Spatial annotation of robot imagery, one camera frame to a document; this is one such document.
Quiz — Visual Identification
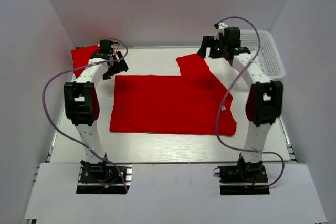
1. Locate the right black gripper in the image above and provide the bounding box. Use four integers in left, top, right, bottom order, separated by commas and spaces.
197, 36, 228, 59

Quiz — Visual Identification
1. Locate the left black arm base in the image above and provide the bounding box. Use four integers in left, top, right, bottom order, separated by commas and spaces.
76, 161, 132, 195

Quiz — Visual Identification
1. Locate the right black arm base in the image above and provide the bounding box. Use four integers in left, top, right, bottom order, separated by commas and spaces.
213, 165, 270, 196

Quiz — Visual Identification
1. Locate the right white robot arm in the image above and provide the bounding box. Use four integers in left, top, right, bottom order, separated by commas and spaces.
197, 23, 283, 182

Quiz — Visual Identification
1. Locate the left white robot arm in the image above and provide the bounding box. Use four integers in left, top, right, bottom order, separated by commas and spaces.
64, 38, 129, 164

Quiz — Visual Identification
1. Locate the folded red t shirt stack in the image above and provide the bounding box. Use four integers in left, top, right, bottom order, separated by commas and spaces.
71, 45, 98, 69

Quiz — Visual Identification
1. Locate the white plastic basket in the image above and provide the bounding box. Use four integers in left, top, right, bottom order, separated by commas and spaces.
240, 30, 285, 80

